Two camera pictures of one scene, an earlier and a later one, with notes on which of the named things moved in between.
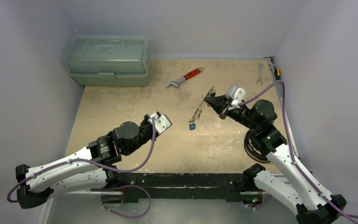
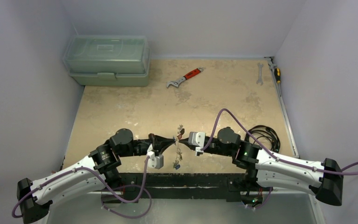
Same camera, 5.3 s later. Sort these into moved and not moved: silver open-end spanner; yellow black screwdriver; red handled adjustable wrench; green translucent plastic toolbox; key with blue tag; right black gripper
Moved: key with blue tag; right black gripper
Not moved: silver open-end spanner; yellow black screwdriver; red handled adjustable wrench; green translucent plastic toolbox
